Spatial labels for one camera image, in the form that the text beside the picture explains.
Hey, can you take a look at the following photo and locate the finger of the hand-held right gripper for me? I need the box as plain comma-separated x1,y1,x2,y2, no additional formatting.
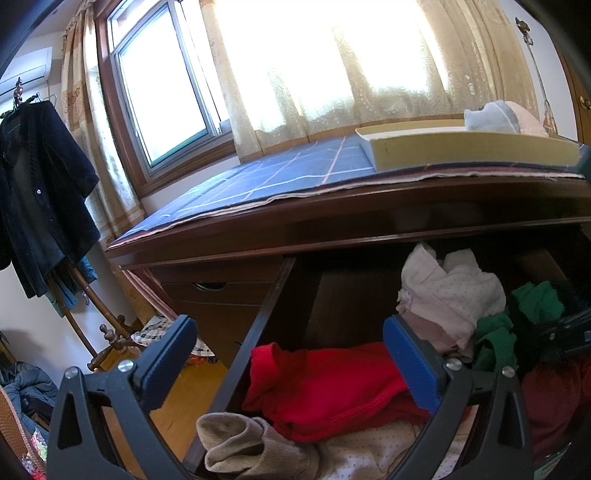
531,309,591,365

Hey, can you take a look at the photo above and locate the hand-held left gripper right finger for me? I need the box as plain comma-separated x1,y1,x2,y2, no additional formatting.
382,315,536,480

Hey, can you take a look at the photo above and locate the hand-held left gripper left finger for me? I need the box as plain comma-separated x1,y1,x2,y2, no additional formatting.
46,315,199,480

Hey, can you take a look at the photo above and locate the green underwear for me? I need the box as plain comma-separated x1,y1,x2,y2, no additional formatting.
471,281,566,374

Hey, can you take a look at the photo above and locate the dark red garment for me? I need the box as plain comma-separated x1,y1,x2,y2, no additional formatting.
519,355,591,462

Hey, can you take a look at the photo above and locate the pink white dotted underwear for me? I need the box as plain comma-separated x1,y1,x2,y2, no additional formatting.
396,242,507,363

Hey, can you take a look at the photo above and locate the white dotted garment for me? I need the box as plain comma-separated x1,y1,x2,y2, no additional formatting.
295,415,476,480

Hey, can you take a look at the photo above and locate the wide wooden drawer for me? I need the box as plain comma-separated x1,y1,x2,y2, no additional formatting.
182,231,591,480

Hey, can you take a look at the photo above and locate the beige sock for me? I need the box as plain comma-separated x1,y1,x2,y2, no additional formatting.
196,412,321,480

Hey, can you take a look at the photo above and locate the shallow cardboard box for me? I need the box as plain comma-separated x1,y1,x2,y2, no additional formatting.
355,119,580,171

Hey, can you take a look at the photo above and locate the pale pink underwear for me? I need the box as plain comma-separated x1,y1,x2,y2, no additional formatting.
503,102,550,137

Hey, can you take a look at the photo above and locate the grey white underwear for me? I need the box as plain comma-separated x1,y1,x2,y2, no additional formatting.
464,100,520,134

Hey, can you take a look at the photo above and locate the small wooden drawer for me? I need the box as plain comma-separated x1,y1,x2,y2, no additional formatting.
171,302,269,365
159,268,284,305

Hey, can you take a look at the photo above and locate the checkered cloth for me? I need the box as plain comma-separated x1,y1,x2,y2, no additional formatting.
131,314,215,358

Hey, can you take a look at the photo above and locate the wooden coat rack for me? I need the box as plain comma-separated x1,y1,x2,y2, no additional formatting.
11,78,144,374

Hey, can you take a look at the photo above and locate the pink striped cloth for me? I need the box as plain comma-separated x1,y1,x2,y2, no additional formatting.
121,265,178,321

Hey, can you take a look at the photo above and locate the teal garment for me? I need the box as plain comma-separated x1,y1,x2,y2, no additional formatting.
46,258,98,317

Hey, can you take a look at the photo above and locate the blue padded jacket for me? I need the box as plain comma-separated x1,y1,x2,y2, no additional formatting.
0,360,58,416

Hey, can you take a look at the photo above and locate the floral cloth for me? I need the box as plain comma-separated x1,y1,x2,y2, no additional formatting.
28,429,49,476

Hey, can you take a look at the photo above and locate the dark wooden dresser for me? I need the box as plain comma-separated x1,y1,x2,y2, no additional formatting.
105,178,591,370

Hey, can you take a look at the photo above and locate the wooden door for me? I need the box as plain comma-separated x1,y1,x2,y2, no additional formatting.
551,28,591,144

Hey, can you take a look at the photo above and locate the dark hanging jacket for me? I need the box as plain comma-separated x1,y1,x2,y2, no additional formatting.
0,99,102,301

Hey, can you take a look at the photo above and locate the blue plaid cloth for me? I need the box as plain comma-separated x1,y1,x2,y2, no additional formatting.
111,134,587,243

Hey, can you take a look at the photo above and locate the beige patterned curtain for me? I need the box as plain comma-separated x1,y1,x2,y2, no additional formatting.
198,0,541,160

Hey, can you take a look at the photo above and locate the narrow beige side curtain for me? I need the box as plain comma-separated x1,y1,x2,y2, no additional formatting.
60,0,148,241

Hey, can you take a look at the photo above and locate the brass curtain hook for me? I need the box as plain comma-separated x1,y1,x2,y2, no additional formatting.
516,17,535,47

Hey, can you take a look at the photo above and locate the white air conditioner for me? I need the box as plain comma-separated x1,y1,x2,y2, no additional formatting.
0,46,54,95

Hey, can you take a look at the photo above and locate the window with brown frame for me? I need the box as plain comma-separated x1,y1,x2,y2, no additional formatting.
95,0,236,197

